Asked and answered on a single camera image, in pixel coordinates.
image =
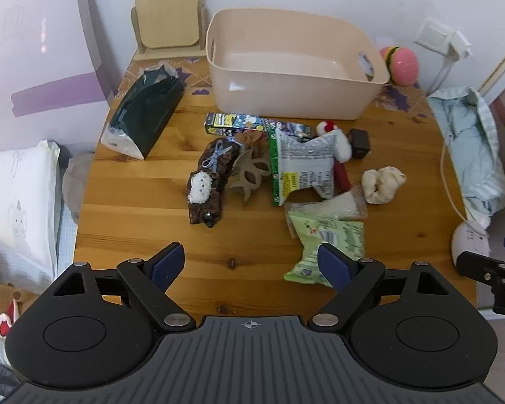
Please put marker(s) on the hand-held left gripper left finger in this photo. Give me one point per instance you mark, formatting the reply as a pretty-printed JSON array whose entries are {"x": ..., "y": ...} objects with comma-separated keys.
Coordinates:
[{"x": 168, "y": 264}]

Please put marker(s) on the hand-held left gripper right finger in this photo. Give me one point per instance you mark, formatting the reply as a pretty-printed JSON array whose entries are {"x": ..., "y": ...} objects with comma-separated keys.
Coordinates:
[{"x": 334, "y": 267}]

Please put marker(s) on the light green snack packet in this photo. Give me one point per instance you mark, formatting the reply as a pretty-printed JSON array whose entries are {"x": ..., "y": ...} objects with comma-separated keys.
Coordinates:
[{"x": 320, "y": 231}]

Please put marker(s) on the green white snack bag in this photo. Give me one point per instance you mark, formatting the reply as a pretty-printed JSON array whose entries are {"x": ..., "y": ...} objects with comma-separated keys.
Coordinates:
[{"x": 303, "y": 164}]

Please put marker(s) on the red white santa plush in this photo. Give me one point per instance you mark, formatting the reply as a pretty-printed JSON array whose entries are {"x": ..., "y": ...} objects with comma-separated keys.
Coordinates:
[{"x": 341, "y": 145}]

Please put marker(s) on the brown cardboard cutout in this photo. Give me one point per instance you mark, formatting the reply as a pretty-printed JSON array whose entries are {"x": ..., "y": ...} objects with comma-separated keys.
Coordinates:
[{"x": 250, "y": 172}]

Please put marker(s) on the blue cartoon carton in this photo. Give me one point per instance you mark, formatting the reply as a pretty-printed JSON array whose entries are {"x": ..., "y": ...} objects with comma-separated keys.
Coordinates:
[{"x": 235, "y": 123}]

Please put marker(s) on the beige plastic basket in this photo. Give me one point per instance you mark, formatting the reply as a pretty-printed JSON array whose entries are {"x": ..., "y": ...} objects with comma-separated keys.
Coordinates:
[{"x": 286, "y": 88}]

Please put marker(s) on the white round device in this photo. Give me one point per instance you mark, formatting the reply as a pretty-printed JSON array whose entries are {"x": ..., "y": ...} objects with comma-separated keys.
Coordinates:
[{"x": 471, "y": 242}]

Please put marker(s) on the wooden desk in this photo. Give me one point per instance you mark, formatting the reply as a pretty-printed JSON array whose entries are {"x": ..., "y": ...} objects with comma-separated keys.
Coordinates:
[{"x": 151, "y": 219}]

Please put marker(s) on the clear plastic bag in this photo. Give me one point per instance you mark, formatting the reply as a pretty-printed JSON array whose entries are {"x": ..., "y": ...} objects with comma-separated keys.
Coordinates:
[{"x": 332, "y": 207}]

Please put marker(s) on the cream crumpled tissue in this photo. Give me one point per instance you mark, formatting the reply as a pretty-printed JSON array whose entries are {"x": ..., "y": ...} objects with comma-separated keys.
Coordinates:
[{"x": 381, "y": 185}]

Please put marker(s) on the light blue cloth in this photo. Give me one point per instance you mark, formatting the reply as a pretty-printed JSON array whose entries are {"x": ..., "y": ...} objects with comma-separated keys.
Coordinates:
[{"x": 467, "y": 134}]

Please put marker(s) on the small dark brown box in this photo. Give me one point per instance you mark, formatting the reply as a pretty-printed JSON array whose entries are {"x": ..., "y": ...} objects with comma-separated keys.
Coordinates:
[{"x": 360, "y": 143}]

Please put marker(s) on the dark green tissue packet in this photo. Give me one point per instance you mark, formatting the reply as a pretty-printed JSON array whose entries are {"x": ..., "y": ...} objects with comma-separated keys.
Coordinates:
[{"x": 145, "y": 109}]

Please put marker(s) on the white printed pillow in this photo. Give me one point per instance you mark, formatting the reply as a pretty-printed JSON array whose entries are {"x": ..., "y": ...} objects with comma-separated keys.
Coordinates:
[{"x": 17, "y": 193}]

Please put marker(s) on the brown plush toy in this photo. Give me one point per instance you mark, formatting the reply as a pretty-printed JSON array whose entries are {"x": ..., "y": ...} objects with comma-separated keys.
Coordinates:
[{"x": 4, "y": 303}]

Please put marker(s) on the white charger plug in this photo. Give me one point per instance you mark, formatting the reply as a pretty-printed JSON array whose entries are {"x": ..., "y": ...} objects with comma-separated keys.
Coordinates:
[{"x": 458, "y": 46}]

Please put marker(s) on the pink burger ball toy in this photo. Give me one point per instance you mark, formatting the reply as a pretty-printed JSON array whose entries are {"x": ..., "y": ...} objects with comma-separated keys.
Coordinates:
[{"x": 402, "y": 65}]

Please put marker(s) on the wooden-backed table mirror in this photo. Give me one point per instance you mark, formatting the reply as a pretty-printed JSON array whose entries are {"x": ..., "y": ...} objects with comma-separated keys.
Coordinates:
[{"x": 168, "y": 12}]

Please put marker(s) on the white wall socket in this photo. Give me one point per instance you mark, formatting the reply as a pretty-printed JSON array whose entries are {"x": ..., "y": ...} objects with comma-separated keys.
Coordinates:
[{"x": 431, "y": 33}]

